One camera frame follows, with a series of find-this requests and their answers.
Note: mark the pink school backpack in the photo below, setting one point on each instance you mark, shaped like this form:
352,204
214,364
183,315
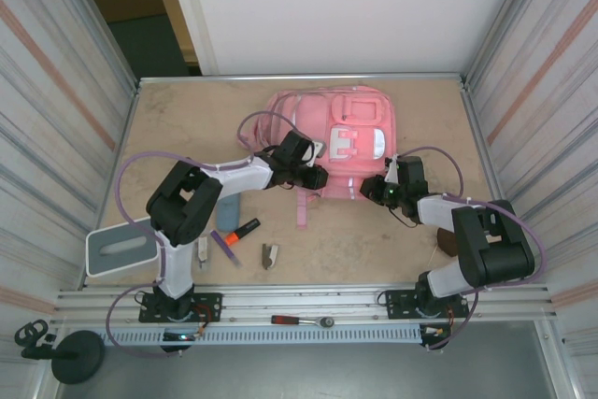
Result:
355,137

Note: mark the blue-grey pencil case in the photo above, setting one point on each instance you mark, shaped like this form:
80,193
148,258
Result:
229,217

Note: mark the orange black highlighter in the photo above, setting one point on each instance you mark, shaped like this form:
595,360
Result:
238,233

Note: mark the purple pen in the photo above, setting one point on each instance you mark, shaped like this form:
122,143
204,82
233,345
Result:
224,247

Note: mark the metal clip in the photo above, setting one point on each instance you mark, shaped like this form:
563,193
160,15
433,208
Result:
203,254

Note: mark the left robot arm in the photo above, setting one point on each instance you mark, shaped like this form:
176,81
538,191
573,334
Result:
243,177

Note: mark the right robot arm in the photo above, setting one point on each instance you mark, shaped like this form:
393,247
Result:
439,209

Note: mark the dark brown object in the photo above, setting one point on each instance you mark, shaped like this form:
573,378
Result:
447,242

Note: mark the small controller circuit board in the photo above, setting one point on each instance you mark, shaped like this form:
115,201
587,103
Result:
180,337
437,333

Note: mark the white grey tissue box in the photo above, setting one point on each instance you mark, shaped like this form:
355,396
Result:
121,259

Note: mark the black round base stand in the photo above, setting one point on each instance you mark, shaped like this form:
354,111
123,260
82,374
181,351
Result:
77,354

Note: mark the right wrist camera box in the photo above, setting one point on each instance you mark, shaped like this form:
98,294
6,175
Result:
391,170

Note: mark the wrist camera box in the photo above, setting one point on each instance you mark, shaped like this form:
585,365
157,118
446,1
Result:
391,170
317,150

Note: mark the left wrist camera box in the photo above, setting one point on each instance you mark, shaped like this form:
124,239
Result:
317,150

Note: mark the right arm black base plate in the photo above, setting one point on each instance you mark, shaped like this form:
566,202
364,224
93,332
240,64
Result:
399,303

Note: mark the aluminium mounting rail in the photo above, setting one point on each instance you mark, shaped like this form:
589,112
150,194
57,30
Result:
303,298

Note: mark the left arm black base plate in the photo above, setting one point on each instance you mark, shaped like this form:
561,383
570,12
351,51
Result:
208,305

